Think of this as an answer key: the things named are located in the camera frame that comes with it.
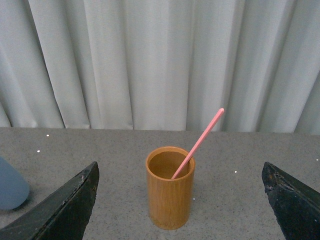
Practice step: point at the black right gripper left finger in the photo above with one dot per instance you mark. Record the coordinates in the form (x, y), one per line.
(63, 215)

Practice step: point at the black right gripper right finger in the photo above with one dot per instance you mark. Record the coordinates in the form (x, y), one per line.
(296, 206)

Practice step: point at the blue plastic cup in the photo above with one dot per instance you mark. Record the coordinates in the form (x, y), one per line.
(14, 190)

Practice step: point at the pink chopstick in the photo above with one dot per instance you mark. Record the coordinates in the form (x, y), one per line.
(200, 140)

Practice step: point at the bamboo chopstick holder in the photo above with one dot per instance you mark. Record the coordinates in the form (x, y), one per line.
(169, 200)

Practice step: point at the grey curtain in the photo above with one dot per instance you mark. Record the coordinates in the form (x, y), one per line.
(161, 64)

